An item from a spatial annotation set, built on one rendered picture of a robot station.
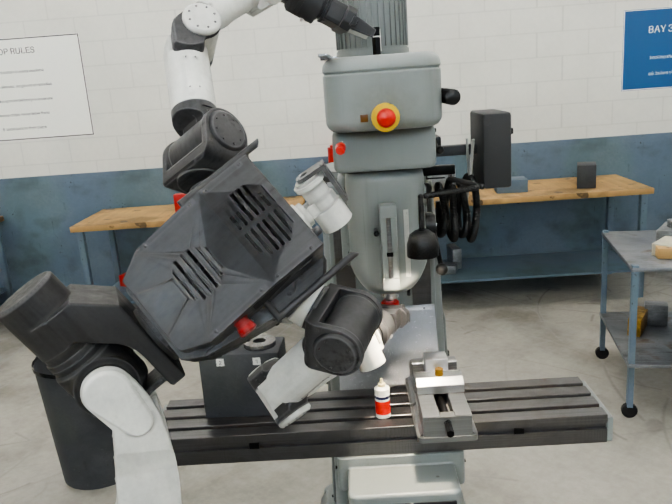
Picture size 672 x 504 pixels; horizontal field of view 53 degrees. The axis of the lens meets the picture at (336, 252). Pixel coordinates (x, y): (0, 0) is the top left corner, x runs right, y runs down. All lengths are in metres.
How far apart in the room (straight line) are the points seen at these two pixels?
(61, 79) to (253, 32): 1.70
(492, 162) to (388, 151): 0.46
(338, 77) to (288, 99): 4.44
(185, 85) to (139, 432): 0.65
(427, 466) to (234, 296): 0.93
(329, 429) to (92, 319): 0.82
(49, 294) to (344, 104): 0.71
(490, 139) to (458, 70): 4.04
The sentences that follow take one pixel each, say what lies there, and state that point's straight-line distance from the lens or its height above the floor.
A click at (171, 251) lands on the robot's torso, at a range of 1.11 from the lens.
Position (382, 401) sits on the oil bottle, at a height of 1.02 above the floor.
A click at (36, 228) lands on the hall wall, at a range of 6.63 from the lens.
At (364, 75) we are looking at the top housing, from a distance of 1.46.
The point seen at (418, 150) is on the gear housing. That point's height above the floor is 1.67.
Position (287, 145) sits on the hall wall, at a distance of 5.93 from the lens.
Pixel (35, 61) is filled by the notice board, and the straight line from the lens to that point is 6.45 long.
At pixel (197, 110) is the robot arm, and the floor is 1.81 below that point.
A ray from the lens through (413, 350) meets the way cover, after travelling 2.16.
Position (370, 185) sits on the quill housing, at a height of 1.59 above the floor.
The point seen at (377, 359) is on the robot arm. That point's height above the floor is 1.21.
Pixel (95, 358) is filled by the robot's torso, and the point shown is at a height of 1.42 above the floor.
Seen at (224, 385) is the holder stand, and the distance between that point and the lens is 1.88.
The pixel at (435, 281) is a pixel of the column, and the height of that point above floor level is 1.19.
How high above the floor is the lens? 1.85
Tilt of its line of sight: 14 degrees down
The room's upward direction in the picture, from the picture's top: 4 degrees counter-clockwise
